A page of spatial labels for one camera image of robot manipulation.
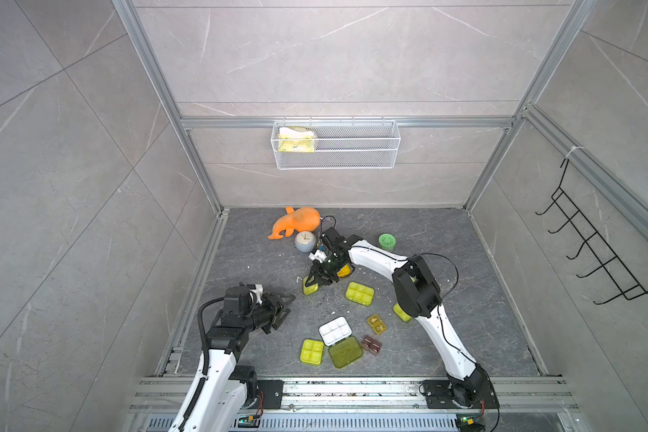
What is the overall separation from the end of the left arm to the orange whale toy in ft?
1.32

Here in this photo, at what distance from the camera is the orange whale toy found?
1.09 meters

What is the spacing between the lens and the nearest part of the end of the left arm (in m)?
0.68
